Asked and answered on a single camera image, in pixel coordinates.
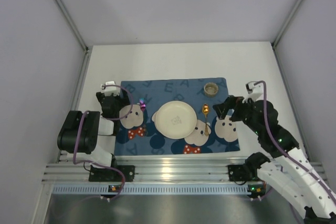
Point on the small beige cup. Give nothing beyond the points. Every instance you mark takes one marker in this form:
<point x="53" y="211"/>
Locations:
<point x="211" y="89"/>

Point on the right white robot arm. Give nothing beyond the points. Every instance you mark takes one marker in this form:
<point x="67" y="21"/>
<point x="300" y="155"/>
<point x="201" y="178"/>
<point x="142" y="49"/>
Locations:
<point x="286" y="169"/>

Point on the perforated cable duct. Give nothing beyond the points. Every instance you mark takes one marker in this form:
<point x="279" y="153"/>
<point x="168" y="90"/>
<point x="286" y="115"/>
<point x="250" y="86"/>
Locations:
<point x="159" y="189"/>

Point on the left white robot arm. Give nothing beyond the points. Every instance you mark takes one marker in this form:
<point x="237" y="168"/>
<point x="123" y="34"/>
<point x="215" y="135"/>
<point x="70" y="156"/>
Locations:
<point x="80" y="131"/>

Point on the frame post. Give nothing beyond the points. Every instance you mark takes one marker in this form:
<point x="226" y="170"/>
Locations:
<point x="286" y="23"/>
<point x="70" y="22"/>

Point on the aluminium rail frame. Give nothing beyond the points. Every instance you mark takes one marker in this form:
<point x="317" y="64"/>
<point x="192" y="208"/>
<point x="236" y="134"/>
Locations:
<point x="237" y="62"/>

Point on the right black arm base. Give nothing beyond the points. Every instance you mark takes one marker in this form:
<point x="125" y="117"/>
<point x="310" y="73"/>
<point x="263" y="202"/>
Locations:
<point x="241" y="174"/>

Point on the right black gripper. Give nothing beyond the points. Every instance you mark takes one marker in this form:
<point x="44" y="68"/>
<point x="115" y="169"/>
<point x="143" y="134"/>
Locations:
<point x="234" y="104"/>

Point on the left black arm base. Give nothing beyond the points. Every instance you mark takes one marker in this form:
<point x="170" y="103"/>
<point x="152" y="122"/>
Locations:
<point x="99" y="174"/>

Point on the blue cartoon placemat cloth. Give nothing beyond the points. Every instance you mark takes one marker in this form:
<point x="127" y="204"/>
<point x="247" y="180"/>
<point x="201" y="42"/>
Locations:
<point x="130" y="139"/>

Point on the left frame post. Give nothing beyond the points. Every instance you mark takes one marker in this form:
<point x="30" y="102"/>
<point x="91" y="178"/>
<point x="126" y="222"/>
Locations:
<point x="70" y="22"/>

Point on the right frame post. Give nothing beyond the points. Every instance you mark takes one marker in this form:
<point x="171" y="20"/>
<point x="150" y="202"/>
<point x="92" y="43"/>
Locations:
<point x="286" y="23"/>

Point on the gold spoon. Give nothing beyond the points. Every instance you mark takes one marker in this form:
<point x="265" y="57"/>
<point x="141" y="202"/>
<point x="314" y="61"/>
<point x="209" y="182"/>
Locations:
<point x="205" y="111"/>

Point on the iridescent purple fork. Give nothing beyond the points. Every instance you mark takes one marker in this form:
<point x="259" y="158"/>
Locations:
<point x="143" y="109"/>

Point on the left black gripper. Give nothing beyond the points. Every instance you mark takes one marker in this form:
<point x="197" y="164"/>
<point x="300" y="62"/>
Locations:
<point x="109" y="99"/>

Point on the cream round plate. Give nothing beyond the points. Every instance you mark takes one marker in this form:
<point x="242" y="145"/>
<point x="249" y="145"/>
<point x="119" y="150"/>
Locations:
<point x="175" y="120"/>

